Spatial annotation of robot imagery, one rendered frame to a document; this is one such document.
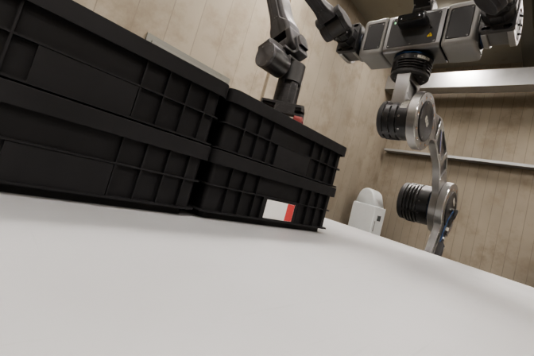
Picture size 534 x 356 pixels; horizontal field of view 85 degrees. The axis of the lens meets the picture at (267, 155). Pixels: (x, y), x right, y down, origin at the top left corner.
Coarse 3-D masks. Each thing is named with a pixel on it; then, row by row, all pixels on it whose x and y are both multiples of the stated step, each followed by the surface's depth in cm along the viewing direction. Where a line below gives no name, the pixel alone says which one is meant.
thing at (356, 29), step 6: (354, 24) 120; (360, 24) 118; (348, 30) 114; (354, 30) 116; (360, 30) 119; (342, 36) 115; (348, 36) 116; (354, 36) 117; (342, 42) 118; (348, 42) 117; (354, 42) 118; (336, 48) 123; (342, 48) 121; (348, 48) 119; (354, 48) 118
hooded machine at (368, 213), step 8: (360, 192) 737; (368, 192) 721; (376, 192) 724; (360, 200) 731; (368, 200) 715; (376, 200) 711; (352, 208) 737; (360, 208) 721; (368, 208) 706; (376, 208) 696; (352, 216) 731; (360, 216) 716; (368, 216) 701; (376, 216) 700; (384, 216) 726; (352, 224) 726; (360, 224) 710; (368, 224) 696; (376, 224) 704; (376, 232) 708
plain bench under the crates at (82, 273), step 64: (0, 192) 32; (0, 256) 18; (64, 256) 21; (128, 256) 24; (192, 256) 29; (256, 256) 35; (320, 256) 45; (384, 256) 64; (0, 320) 13; (64, 320) 14; (128, 320) 15; (192, 320) 17; (256, 320) 19; (320, 320) 22; (384, 320) 25; (448, 320) 31; (512, 320) 38
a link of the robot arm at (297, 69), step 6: (294, 60) 68; (294, 66) 67; (300, 66) 68; (288, 72) 67; (294, 72) 67; (300, 72) 68; (282, 78) 68; (288, 78) 67; (294, 78) 67; (300, 78) 68; (300, 84) 69
